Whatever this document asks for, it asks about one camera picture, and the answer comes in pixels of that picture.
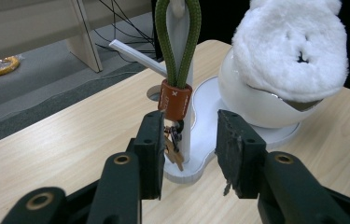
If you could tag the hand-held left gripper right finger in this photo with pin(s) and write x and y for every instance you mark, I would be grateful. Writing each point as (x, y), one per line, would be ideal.
(241, 149)

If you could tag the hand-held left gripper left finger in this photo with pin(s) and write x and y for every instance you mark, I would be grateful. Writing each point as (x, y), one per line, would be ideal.
(149, 155)

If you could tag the white key stand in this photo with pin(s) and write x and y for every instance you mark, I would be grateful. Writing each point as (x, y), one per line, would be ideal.
(207, 124)

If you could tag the white ceramic bowl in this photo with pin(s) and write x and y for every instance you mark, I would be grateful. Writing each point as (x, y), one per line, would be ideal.
(250, 99)

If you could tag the white plush bear pouch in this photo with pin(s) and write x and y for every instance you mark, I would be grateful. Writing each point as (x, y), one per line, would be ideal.
(287, 53)

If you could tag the beige wooden desk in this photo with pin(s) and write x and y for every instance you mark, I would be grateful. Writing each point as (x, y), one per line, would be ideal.
(39, 28)

